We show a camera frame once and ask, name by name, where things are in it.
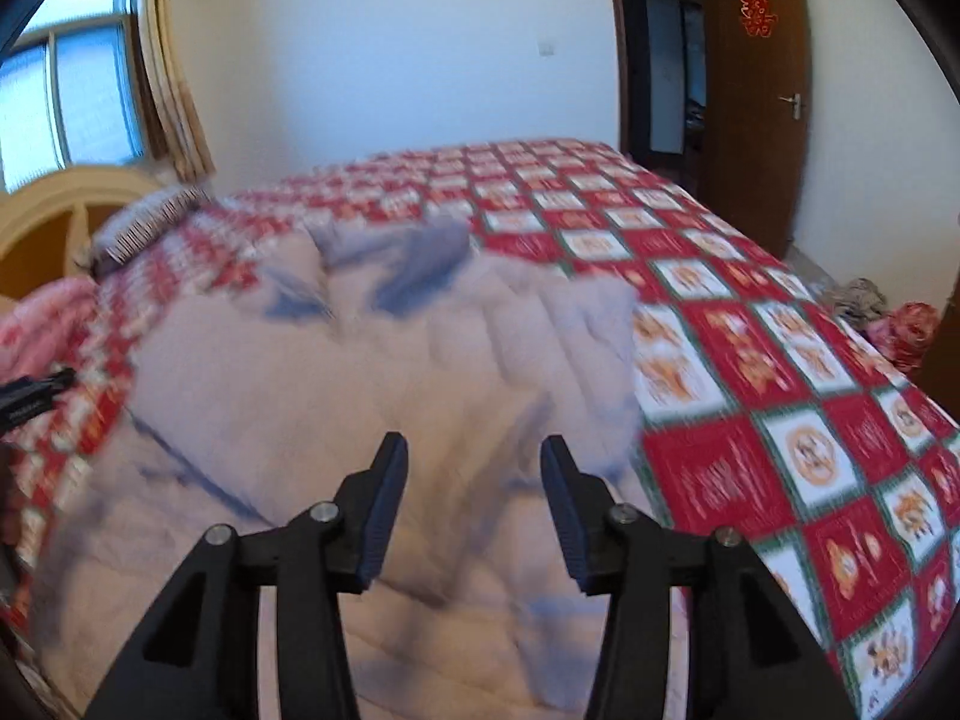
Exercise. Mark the grey cloth pile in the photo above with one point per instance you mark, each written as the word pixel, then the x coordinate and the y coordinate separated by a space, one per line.
pixel 859 300

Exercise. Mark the pink quilt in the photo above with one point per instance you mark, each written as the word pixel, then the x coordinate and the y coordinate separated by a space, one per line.
pixel 45 322

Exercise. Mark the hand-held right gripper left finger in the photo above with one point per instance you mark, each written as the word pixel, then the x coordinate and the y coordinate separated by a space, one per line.
pixel 386 514

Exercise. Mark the brown wooden door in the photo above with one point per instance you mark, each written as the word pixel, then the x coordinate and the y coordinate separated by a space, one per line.
pixel 750 150

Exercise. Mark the cream wooden headboard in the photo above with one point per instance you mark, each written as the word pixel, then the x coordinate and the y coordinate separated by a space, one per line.
pixel 45 202

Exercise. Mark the red cloth bundle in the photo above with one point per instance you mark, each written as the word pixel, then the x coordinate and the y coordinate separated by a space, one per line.
pixel 907 334

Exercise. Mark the dark wooden door frame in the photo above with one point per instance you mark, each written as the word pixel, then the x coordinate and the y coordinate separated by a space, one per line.
pixel 616 52

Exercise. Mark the striped pillow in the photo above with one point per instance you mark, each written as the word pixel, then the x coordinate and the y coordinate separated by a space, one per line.
pixel 150 221

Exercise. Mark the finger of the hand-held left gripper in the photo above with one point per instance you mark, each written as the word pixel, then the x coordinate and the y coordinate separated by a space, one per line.
pixel 52 380

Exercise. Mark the window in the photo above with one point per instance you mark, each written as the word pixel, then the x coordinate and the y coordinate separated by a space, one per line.
pixel 82 90

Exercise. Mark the red paper door decoration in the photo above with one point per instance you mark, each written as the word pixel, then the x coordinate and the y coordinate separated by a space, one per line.
pixel 756 13

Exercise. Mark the red printed checkered blanket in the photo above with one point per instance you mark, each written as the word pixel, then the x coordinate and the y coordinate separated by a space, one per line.
pixel 750 390

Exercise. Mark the beige puffer jacket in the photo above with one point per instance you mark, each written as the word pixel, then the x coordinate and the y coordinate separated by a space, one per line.
pixel 375 360

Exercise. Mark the beige patterned curtain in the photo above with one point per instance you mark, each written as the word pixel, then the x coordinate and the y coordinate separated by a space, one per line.
pixel 176 105

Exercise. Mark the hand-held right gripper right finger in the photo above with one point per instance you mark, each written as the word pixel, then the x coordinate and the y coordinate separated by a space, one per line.
pixel 561 514

